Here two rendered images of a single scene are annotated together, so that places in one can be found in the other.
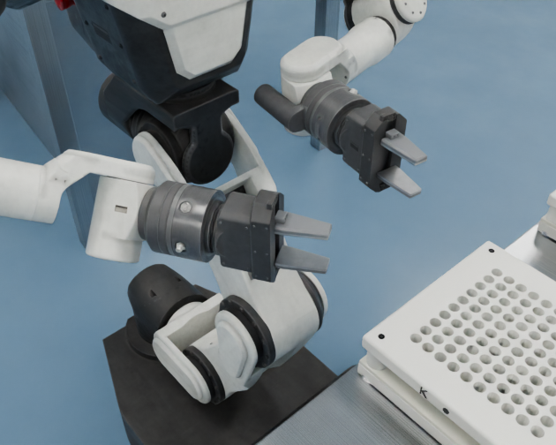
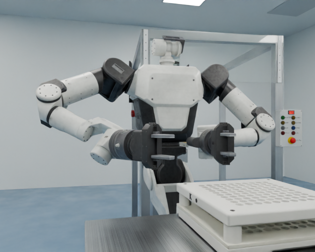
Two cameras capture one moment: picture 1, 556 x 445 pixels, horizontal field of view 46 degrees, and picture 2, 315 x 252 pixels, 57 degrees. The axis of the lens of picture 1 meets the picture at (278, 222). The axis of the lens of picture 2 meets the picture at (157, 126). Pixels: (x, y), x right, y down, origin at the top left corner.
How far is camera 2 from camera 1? 61 cm
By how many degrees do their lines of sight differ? 48
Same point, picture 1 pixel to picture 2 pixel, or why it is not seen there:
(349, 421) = (157, 222)
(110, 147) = not seen: hidden behind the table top
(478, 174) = not seen: outside the picture
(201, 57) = (167, 122)
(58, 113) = (144, 204)
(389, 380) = (185, 208)
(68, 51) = not seen: hidden behind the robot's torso
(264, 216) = (146, 127)
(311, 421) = (139, 219)
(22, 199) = (75, 124)
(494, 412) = (220, 199)
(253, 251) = (142, 145)
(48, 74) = (144, 186)
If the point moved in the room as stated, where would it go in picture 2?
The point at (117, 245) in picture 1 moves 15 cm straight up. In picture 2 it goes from (99, 149) to (99, 98)
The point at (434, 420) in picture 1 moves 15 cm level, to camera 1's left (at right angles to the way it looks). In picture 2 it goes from (196, 217) to (129, 207)
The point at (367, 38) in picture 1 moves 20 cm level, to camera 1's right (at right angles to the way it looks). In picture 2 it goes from (242, 130) to (301, 131)
